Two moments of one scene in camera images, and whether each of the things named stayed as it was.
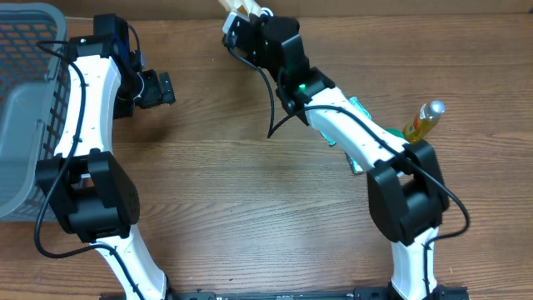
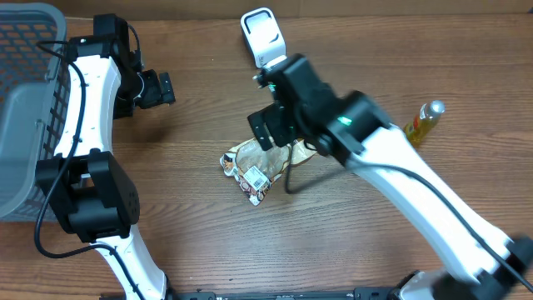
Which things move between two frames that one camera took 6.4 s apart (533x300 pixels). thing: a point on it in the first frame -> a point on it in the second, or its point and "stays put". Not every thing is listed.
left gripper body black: [151, 94] stays put
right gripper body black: [265, 62] -> [282, 127]
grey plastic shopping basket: [36, 87] stays put
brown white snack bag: [242, 8] -> [255, 169]
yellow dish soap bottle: [430, 115] stays put
